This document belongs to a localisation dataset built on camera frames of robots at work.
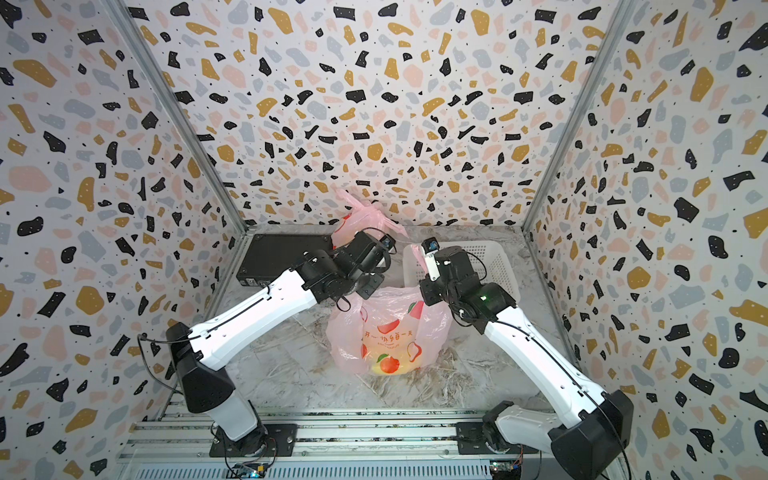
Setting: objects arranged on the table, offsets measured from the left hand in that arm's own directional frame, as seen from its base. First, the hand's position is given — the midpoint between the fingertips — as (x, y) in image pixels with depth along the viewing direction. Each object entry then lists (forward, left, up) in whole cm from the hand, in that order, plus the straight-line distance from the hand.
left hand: (374, 271), depth 76 cm
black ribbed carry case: (+28, +42, -26) cm, 57 cm away
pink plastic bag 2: (-11, -4, -11) cm, 17 cm away
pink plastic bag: (+29, +5, -8) cm, 31 cm away
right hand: (-1, -14, -2) cm, 14 cm away
